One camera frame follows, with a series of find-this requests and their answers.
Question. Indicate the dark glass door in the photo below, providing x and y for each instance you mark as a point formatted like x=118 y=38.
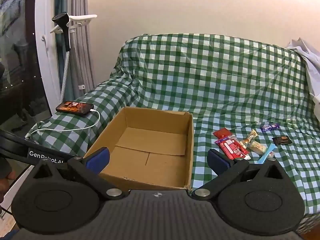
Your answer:
x=20 y=55

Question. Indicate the person's left hand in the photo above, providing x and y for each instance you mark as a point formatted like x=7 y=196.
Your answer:
x=3 y=177

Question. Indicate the green checkered cloth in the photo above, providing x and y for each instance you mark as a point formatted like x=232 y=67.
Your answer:
x=212 y=80

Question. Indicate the black smartphone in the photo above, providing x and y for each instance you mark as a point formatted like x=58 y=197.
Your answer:
x=75 y=107

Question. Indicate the black snack packet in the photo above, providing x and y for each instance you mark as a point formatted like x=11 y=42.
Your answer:
x=282 y=140

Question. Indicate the white door frame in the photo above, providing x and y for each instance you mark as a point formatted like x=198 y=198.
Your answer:
x=47 y=55

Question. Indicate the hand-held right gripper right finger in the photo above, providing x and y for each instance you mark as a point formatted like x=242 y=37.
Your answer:
x=217 y=160

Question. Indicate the red square packet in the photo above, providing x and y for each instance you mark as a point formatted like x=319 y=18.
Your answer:
x=221 y=133

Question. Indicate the red packet with white label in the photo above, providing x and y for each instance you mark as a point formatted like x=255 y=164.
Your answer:
x=226 y=146

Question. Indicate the grey curtain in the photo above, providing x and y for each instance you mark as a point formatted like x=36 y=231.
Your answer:
x=80 y=55

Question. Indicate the white plastic hanger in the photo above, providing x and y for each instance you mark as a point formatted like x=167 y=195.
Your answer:
x=82 y=18

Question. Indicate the red thin stick packet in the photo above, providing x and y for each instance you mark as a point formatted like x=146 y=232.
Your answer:
x=238 y=151

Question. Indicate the purple snack packet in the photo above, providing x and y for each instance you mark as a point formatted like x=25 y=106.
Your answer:
x=269 y=127

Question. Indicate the light blue stick packet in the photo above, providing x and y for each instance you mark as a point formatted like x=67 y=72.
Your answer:
x=266 y=153

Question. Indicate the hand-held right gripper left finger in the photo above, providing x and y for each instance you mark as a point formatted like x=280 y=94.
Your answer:
x=96 y=160

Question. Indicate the gold white candy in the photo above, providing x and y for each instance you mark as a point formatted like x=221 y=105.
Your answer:
x=251 y=136

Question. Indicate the cardboard box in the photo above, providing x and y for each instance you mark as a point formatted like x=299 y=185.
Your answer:
x=150 y=140

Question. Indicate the white cloth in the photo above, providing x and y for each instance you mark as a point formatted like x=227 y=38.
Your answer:
x=312 y=62

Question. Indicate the white yellow snack packet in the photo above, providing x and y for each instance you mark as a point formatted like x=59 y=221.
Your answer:
x=257 y=147

